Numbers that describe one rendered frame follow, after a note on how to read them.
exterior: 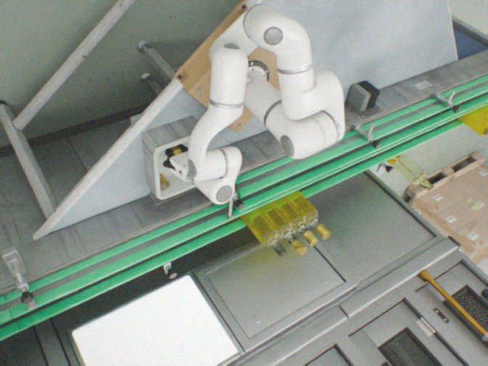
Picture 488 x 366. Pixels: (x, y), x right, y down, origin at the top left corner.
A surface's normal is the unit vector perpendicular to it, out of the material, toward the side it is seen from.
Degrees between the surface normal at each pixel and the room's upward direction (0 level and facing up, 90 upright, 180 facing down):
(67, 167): 90
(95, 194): 0
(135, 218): 90
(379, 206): 90
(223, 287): 90
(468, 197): 98
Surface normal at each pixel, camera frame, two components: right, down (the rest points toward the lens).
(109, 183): 0.54, 0.64
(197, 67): -0.47, -0.31
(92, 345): 0.08, -0.69
